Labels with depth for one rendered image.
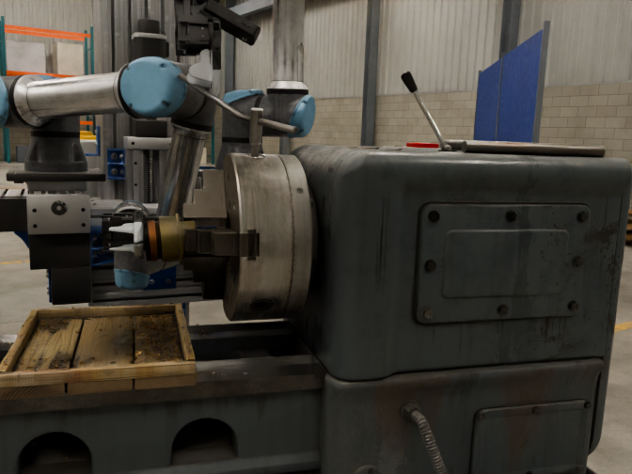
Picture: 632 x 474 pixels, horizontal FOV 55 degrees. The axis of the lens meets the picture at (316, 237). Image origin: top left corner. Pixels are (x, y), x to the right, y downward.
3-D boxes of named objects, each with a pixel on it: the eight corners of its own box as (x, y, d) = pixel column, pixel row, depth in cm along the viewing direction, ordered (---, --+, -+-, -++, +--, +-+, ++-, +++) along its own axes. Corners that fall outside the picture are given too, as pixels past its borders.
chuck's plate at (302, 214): (270, 277, 138) (279, 140, 128) (305, 348, 110) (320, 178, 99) (255, 278, 137) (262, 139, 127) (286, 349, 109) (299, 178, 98)
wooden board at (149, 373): (181, 320, 134) (181, 302, 133) (197, 386, 100) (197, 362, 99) (32, 327, 126) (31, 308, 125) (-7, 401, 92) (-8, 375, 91)
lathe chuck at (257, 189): (255, 278, 137) (262, 139, 127) (286, 350, 109) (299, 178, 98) (214, 279, 135) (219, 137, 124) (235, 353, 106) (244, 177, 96)
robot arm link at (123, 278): (165, 282, 143) (165, 236, 142) (135, 292, 133) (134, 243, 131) (137, 278, 146) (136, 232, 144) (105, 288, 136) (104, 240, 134)
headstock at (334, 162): (492, 296, 164) (505, 150, 158) (626, 360, 119) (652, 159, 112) (275, 306, 147) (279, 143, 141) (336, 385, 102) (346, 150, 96)
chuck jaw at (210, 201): (240, 228, 120) (235, 175, 124) (244, 216, 115) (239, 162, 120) (181, 228, 117) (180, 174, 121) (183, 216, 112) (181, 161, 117)
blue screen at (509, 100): (442, 219, 987) (453, 70, 949) (493, 222, 978) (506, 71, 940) (480, 276, 583) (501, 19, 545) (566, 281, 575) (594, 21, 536)
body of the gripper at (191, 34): (175, 59, 120) (173, 1, 121) (219, 61, 123) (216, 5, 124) (179, 43, 113) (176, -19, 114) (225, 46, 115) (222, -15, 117)
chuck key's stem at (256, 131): (262, 172, 112) (265, 109, 109) (253, 173, 111) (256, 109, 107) (254, 169, 114) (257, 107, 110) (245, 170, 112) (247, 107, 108)
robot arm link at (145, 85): (20, 130, 152) (211, 118, 133) (-34, 129, 139) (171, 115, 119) (14, 81, 151) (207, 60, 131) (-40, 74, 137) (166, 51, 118)
